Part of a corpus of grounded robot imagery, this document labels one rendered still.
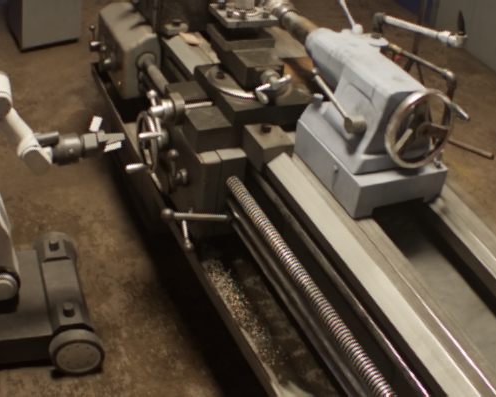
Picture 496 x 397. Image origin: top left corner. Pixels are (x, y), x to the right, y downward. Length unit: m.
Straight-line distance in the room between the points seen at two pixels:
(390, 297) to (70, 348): 1.15
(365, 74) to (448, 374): 0.80
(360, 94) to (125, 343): 1.26
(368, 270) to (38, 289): 1.28
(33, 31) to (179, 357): 2.81
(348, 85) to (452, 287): 0.61
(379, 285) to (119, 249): 1.52
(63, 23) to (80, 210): 1.91
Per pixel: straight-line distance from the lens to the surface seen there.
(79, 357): 2.28
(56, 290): 2.37
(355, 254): 1.60
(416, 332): 1.45
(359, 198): 1.68
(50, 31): 4.61
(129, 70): 2.69
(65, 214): 3.01
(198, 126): 1.92
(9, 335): 2.26
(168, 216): 1.91
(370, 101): 1.69
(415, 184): 1.78
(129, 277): 2.69
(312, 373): 1.88
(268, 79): 1.91
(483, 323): 1.72
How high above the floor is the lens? 1.83
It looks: 35 degrees down
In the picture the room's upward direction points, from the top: 7 degrees clockwise
